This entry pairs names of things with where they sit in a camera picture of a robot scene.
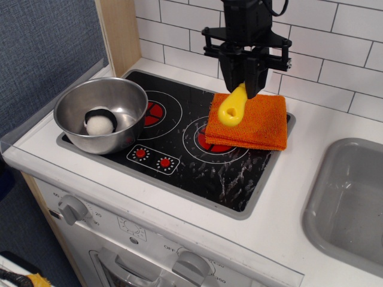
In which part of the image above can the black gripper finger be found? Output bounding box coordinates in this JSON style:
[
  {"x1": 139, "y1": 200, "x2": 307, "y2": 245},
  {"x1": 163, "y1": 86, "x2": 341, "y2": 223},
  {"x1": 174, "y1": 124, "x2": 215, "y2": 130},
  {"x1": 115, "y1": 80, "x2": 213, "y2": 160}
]
[
  {"x1": 218, "y1": 51, "x2": 246, "y2": 92},
  {"x1": 245, "y1": 58, "x2": 268, "y2": 99}
]

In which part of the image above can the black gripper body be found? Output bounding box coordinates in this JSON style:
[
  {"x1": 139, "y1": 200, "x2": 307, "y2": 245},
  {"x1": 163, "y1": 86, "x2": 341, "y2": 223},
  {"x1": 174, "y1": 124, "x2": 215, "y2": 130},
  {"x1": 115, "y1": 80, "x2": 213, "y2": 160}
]
[{"x1": 202, "y1": 1, "x2": 292, "y2": 71}]

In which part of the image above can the yellow handled white toy knife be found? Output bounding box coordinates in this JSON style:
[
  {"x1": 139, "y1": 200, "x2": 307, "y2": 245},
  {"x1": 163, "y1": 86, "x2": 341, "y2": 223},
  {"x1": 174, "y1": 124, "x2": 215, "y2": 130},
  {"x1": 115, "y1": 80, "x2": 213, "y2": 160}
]
[{"x1": 218, "y1": 83, "x2": 248, "y2": 127}]

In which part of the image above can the folded orange cloth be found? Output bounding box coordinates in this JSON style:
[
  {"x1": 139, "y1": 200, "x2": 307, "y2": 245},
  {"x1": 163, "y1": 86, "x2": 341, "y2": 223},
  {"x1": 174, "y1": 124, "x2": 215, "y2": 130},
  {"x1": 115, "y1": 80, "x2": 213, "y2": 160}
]
[{"x1": 205, "y1": 93, "x2": 287, "y2": 151}]

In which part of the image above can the black toy stove top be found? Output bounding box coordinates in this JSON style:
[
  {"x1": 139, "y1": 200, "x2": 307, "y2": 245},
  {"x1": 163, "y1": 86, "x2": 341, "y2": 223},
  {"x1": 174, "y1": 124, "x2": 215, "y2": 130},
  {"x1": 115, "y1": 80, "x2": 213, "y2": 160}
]
[{"x1": 56, "y1": 69, "x2": 297, "y2": 221}]

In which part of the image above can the wooden side panel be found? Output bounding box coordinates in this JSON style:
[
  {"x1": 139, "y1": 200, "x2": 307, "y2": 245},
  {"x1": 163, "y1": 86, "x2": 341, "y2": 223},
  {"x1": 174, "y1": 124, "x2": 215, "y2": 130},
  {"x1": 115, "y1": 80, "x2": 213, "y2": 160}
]
[{"x1": 95, "y1": 0, "x2": 141, "y2": 77}]

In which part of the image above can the stainless steel bowl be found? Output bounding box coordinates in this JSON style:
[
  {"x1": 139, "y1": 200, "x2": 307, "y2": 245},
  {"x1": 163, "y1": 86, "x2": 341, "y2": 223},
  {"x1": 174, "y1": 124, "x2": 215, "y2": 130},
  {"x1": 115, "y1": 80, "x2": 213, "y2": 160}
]
[{"x1": 54, "y1": 78, "x2": 148, "y2": 155}]

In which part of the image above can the white black plush ball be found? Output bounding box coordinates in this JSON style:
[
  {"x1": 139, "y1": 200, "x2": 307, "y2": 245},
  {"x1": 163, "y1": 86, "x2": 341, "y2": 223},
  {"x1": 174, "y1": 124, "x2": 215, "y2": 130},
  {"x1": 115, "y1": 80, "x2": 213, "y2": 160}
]
[{"x1": 84, "y1": 106, "x2": 117, "y2": 136}]

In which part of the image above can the grey toy sink basin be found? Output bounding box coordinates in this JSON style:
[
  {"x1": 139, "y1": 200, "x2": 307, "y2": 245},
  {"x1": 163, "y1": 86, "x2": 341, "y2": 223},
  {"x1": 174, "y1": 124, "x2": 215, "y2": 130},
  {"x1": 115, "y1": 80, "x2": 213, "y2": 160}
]
[{"x1": 303, "y1": 138, "x2": 382, "y2": 277}]

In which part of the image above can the grey right oven knob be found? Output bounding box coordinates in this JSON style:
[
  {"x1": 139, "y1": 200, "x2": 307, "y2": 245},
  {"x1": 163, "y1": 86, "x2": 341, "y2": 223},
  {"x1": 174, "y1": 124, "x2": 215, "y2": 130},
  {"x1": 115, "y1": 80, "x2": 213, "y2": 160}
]
[{"x1": 172, "y1": 251, "x2": 211, "y2": 286}]

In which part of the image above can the grey oven knob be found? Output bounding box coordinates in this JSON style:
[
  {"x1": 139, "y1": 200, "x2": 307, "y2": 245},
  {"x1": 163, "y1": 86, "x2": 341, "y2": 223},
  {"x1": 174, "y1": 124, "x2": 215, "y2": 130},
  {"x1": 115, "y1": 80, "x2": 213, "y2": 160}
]
[
  {"x1": 172, "y1": 251, "x2": 211, "y2": 286},
  {"x1": 58, "y1": 195, "x2": 88, "y2": 225}
]

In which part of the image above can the grey left oven knob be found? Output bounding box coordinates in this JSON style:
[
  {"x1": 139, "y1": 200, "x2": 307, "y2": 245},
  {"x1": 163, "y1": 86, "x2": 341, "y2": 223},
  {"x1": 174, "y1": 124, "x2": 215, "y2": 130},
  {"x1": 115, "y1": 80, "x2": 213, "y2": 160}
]
[{"x1": 58, "y1": 195, "x2": 88, "y2": 225}]

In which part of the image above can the white toy oven front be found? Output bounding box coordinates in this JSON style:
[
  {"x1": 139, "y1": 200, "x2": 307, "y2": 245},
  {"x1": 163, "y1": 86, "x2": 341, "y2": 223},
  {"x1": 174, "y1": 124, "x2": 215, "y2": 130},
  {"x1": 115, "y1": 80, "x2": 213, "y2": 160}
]
[{"x1": 35, "y1": 180, "x2": 293, "y2": 286}]

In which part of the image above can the yellow black object bottom left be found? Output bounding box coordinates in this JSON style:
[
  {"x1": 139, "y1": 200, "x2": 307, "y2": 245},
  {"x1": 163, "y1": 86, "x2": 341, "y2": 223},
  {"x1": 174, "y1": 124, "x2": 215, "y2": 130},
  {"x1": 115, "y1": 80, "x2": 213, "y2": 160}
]
[{"x1": 1, "y1": 269, "x2": 51, "y2": 287}]

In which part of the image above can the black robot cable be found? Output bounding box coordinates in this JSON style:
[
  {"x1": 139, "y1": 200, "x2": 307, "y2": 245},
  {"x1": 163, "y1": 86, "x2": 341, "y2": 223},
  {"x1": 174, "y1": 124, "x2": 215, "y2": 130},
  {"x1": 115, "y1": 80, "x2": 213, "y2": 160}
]
[{"x1": 263, "y1": 0, "x2": 290, "y2": 17}]

